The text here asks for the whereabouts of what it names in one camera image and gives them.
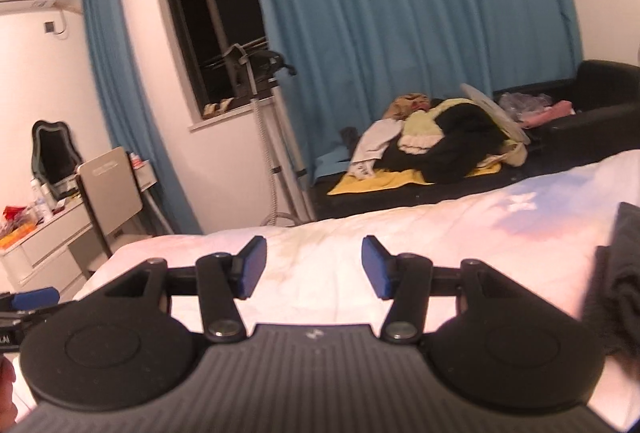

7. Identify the black framed mirror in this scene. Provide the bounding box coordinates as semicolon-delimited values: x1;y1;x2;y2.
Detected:
31;119;84;187

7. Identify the narrow blue curtain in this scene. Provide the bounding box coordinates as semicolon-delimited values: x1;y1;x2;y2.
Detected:
79;0;204;237

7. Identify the dark framed window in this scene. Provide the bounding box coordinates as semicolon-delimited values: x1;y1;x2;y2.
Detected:
147;0;282;131

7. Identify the wide blue curtain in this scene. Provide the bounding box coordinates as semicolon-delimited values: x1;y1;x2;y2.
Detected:
239;0;586;188

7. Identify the standing garment steamer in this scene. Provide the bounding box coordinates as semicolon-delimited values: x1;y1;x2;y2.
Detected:
200;40;317;228

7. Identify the white dresser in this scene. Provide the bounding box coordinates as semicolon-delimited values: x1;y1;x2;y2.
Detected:
0;158;157;295

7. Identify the dark garment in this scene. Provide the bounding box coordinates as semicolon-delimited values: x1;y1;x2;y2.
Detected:
581;202;640;360

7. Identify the yellow towel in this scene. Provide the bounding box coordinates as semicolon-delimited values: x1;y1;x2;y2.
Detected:
327;160;503;197

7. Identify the white round disc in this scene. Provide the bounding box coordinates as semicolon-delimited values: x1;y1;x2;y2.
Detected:
459;83;532;146

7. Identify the person's left hand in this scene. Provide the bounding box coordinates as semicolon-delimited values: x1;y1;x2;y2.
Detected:
0;359;17;424

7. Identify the brown patterned cloth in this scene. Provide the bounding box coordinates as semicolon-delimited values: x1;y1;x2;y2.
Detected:
383;93;434;120

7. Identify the orange packet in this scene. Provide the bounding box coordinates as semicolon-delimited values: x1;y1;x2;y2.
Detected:
0;223;37;250

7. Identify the pale yellow garment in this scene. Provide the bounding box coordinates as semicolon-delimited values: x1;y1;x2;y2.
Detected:
397;98;482;155

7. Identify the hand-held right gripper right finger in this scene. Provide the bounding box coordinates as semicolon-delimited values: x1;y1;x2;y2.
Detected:
361;234;522;345

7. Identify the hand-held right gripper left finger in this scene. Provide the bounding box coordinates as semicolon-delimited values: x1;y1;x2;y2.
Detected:
105;235;269;345

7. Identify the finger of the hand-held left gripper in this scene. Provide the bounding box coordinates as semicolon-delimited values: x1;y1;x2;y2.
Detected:
0;286;62;318

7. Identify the beige folding chair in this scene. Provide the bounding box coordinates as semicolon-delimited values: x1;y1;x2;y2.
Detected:
75;146;147;275

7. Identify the black sofa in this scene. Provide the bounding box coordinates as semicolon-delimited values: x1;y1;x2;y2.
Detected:
307;59;640;220

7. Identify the pink cloth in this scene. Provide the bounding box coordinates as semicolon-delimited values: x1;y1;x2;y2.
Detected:
519;100;577;127

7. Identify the clear plastic bag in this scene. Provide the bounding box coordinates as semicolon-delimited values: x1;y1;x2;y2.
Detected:
497;92;554;119

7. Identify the black garment pile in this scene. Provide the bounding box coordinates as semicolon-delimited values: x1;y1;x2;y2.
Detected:
382;103;512;185

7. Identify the red packet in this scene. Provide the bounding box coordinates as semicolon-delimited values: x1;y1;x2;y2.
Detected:
2;206;32;227

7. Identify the white grey garment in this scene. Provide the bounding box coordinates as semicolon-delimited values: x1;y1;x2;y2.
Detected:
349;118;404;177

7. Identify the white bottle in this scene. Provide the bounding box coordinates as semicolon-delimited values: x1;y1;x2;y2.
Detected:
29;178;54;224

